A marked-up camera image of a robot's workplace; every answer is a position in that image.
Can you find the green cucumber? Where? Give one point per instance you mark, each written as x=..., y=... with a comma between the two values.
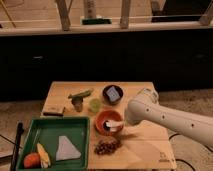
x=81, y=94

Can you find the blue sponge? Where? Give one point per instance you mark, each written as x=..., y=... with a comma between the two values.
x=112, y=94

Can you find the red orange bowl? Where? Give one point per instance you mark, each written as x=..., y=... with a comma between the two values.
x=104, y=116

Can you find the green base object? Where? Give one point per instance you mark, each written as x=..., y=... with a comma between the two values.
x=96, y=21

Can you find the white handled dish brush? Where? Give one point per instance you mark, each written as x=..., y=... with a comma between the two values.
x=112, y=125

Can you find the small brown pot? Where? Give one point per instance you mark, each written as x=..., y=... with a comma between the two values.
x=77, y=102

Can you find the grey cloth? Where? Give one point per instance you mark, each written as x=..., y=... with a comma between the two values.
x=66, y=150

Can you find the green plastic tray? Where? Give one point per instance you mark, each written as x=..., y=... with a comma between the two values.
x=47, y=131

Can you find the brown wooden block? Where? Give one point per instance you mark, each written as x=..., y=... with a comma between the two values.
x=53, y=111

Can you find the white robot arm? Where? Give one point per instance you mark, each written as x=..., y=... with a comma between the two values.
x=145, y=106

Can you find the red tomato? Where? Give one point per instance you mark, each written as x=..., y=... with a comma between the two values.
x=31, y=160

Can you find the dark bowl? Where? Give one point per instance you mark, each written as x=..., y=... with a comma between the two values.
x=106, y=98

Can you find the bunch of brown grapes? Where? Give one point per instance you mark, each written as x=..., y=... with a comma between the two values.
x=107, y=147

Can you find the light green cup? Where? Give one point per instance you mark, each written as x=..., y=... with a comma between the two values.
x=94, y=105

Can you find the black pole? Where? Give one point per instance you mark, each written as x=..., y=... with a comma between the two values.
x=16, y=148

